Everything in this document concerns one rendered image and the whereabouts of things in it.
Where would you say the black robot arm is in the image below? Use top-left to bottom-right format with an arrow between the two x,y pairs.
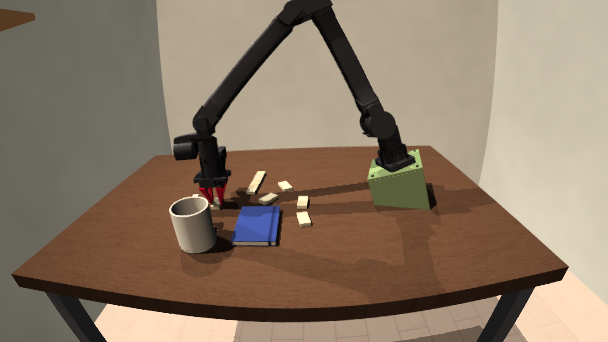
173,0 -> 416,174

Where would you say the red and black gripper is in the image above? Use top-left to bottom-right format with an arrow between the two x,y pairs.
193,155 -> 231,206

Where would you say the white mug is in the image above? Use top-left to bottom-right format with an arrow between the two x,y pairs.
169,194 -> 216,253

